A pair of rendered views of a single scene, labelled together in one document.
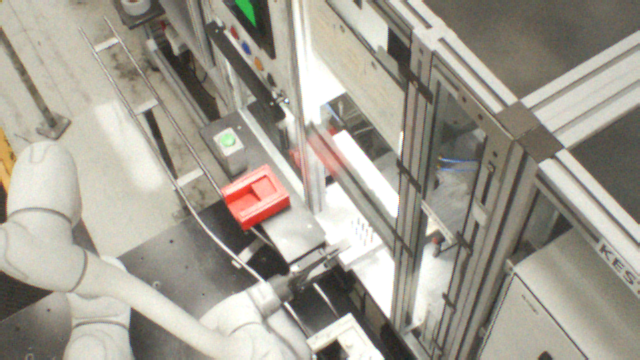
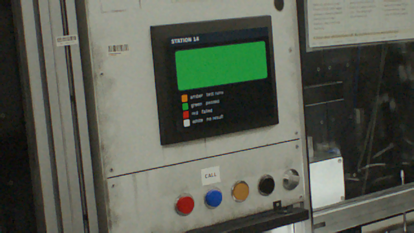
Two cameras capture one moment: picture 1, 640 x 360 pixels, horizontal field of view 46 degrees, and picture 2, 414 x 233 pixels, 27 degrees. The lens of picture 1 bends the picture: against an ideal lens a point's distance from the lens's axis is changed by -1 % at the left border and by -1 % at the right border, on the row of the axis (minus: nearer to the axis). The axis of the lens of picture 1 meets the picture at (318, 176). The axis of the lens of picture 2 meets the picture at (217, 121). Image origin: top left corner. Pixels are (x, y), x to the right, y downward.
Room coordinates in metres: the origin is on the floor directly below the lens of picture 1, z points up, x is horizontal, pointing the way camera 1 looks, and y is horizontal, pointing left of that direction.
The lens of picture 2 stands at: (1.40, 1.60, 1.75)
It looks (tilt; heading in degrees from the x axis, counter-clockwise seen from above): 8 degrees down; 263
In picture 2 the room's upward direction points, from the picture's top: 5 degrees counter-clockwise
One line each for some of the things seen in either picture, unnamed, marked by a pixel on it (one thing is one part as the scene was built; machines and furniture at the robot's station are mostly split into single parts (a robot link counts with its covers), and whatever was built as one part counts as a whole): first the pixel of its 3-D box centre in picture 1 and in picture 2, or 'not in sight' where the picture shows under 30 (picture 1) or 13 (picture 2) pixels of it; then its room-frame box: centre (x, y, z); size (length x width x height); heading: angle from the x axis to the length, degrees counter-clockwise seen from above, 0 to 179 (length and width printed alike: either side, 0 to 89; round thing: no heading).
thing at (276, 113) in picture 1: (244, 66); (224, 228); (1.23, 0.16, 1.37); 0.36 x 0.04 x 0.04; 28
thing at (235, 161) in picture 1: (233, 150); not in sight; (1.25, 0.24, 0.97); 0.08 x 0.08 x 0.12; 28
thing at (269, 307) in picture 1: (264, 299); not in sight; (0.76, 0.17, 1.02); 0.09 x 0.06 x 0.09; 28
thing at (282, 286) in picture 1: (288, 283); not in sight; (0.80, 0.10, 1.02); 0.09 x 0.07 x 0.08; 118
